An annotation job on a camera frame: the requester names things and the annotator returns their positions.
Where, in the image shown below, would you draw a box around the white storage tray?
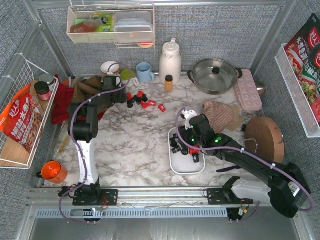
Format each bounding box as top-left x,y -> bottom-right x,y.
167,127 -> 206,175

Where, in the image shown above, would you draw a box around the striped pink cloth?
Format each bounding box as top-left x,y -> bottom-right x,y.
203,100 -> 244,134

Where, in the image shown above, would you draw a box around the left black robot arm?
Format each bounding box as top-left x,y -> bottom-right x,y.
68,75 -> 127,187

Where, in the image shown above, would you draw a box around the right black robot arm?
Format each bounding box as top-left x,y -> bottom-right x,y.
175,108 -> 315,218

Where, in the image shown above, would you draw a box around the green lid cup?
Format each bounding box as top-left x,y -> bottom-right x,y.
120,69 -> 139,88

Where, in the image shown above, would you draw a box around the white orange bowl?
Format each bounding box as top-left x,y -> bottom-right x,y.
100,61 -> 120,76

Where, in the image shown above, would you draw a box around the blue mug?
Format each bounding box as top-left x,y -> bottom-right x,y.
136,62 -> 155,83

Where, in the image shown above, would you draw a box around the brown cloth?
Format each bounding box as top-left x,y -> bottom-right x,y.
71,75 -> 102,103

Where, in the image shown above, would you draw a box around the lone red capsule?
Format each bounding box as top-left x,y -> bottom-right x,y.
158,104 -> 166,113

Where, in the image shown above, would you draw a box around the orange spice bottle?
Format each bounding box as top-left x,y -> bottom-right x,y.
164,75 -> 173,92

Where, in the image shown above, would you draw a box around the red cloth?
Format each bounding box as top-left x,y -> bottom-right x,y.
51,81 -> 75,125

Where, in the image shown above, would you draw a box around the white thermos jug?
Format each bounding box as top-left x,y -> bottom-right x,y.
159,37 -> 182,85

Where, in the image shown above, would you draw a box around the steel pot with lid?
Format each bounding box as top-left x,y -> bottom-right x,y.
187,58 -> 243,95

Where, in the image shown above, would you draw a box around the clear plastic containers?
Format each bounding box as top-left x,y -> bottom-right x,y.
113,11 -> 154,43

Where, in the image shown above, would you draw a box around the pink egg tray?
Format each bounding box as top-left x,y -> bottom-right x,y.
234,68 -> 263,112

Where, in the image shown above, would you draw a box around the round wooden board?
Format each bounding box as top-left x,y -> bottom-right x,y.
244,116 -> 285,164

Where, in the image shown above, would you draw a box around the red jar black lid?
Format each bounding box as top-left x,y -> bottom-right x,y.
34,81 -> 52,101

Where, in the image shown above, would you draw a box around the green label bottle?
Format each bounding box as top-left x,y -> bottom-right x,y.
90,12 -> 115,33

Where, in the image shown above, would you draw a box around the orange ball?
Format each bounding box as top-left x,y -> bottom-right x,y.
40,161 -> 68,184

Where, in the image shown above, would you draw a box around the red snack bag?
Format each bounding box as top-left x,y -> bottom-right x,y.
0,84 -> 43,153

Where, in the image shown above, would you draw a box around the red seasoning packets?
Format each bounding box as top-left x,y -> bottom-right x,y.
284,13 -> 320,123

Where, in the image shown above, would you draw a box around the cream wall shelf basket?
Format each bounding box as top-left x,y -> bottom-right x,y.
66,3 -> 156,49

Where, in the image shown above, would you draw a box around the white wire basket left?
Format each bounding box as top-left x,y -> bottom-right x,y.
0,58 -> 59,169

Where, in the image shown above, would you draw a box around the white wire basket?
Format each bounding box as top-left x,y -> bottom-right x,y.
274,43 -> 320,139
0,58 -> 59,169

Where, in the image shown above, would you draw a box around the white wire basket right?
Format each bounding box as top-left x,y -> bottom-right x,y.
274,43 -> 320,139

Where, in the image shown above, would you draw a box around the metal base rail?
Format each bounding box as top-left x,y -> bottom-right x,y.
24,186 -> 301,221

